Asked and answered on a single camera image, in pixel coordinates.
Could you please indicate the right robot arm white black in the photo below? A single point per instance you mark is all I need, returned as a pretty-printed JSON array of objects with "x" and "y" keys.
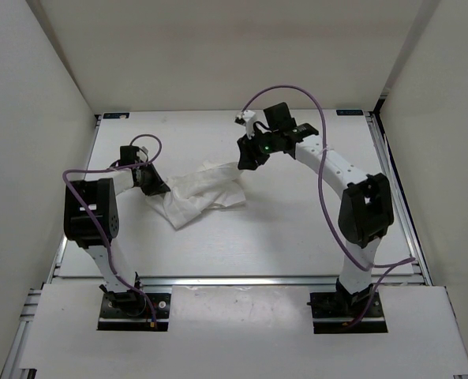
[{"x": 365, "y": 211}]

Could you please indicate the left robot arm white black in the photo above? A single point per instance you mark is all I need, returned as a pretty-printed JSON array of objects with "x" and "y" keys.
[{"x": 91, "y": 220}]

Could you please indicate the left blue label sticker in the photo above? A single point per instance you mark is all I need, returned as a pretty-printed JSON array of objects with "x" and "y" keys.
[{"x": 116, "y": 115}]

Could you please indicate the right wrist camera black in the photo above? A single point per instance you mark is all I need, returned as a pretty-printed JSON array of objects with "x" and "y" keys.
[{"x": 279, "y": 118}]

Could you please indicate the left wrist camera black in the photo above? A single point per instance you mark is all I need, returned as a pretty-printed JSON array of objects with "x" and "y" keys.
[{"x": 129, "y": 155}]

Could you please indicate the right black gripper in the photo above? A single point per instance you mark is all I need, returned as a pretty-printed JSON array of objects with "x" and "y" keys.
[{"x": 248, "y": 153}]

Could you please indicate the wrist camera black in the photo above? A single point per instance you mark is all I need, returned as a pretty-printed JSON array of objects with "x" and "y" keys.
[
  {"x": 129, "y": 155},
  {"x": 279, "y": 118}
]

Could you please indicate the right blue label sticker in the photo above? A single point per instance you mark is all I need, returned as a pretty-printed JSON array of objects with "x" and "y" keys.
[{"x": 349, "y": 112}]

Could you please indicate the aluminium frame rail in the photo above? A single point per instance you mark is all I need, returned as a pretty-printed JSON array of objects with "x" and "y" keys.
[{"x": 401, "y": 207}]

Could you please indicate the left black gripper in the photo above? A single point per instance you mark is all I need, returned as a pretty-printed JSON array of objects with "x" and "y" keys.
[{"x": 158, "y": 185}]

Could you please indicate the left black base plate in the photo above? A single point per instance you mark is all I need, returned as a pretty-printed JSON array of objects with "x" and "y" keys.
[{"x": 138, "y": 318}]

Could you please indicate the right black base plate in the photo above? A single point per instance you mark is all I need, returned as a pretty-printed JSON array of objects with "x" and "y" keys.
[{"x": 329, "y": 317}]

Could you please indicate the blue label sticker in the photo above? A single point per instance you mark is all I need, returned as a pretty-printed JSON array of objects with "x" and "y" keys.
[
  {"x": 116, "y": 115},
  {"x": 349, "y": 112}
]

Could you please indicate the white pleated skirt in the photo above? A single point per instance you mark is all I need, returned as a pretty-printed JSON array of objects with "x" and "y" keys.
[{"x": 213, "y": 186}]

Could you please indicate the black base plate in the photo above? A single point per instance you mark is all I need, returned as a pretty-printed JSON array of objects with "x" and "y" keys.
[
  {"x": 329, "y": 317},
  {"x": 138, "y": 318}
]

